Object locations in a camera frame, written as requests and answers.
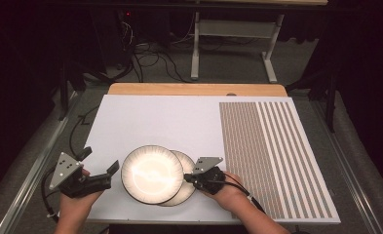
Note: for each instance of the white board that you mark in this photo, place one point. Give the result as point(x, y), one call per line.
point(160, 123)

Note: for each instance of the person's left hand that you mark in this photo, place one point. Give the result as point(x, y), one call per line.
point(78, 206)

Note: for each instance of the person's right hand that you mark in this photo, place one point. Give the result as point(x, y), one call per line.
point(233, 196)

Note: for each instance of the dark metal stand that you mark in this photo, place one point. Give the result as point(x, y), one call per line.
point(64, 94)
point(332, 104)

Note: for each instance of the aluminium floor rail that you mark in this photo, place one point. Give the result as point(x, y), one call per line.
point(351, 182)
point(33, 175)

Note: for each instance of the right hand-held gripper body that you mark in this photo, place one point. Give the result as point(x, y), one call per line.
point(208, 182)

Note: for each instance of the white metal stand frame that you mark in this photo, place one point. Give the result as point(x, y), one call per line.
point(234, 28)

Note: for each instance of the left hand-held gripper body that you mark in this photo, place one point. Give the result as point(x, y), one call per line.
point(65, 169)

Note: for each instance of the white plate with dark rim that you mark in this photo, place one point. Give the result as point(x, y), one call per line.
point(188, 191)
point(151, 175)

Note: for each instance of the wooden table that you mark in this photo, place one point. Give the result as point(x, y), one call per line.
point(195, 89)

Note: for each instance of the striped brown placemat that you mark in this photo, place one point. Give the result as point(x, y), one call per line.
point(273, 156)

